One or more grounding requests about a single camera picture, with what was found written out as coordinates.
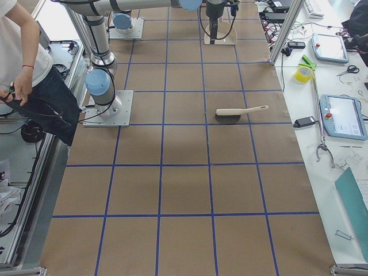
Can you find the beige plastic dustpan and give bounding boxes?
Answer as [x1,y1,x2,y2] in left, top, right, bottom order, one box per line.
[214,23,237,45]

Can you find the yellow tape roll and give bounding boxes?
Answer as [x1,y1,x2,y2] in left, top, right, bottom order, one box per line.
[294,66,313,83]

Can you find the green plastic clamp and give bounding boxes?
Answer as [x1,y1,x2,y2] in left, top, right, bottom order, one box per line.
[299,55,317,71]

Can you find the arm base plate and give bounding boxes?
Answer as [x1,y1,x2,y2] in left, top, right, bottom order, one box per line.
[108,18,144,40]
[82,90,133,127]

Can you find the white crumpled cloth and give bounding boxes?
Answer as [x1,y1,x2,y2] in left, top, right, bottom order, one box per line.
[1,159,21,217]

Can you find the far teach pendant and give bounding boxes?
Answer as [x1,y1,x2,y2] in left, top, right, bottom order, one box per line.
[311,33,349,64]

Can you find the black power adapter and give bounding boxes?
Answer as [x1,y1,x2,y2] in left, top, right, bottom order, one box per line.
[293,116,317,128]

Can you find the black scissors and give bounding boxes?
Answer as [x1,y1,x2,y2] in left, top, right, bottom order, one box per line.
[337,65,360,76]

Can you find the metal reacher grabber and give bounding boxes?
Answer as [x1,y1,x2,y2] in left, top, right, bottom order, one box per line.
[312,69,336,168]

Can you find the teach pendant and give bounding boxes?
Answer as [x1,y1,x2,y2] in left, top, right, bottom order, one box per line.
[311,33,349,64]
[320,94,367,141]

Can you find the person in white shirt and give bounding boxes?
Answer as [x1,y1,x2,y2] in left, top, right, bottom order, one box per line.
[1,1,81,146]

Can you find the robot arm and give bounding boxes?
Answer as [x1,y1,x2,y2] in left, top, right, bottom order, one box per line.
[59,0,202,126]

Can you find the bystander hand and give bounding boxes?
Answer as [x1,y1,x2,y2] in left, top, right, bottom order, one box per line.
[14,71,33,106]

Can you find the near teach pendant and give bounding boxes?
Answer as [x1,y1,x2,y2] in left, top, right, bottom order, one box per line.
[320,94,367,141]

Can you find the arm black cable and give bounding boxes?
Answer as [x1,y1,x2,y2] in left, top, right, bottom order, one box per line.
[198,8,239,41]

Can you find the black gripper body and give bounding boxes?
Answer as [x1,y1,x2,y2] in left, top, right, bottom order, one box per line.
[205,0,224,44]

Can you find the aluminium frame post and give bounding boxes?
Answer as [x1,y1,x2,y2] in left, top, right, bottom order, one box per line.
[269,0,304,66]

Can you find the teal folder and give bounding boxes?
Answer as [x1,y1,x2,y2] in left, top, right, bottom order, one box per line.
[335,167,367,252]

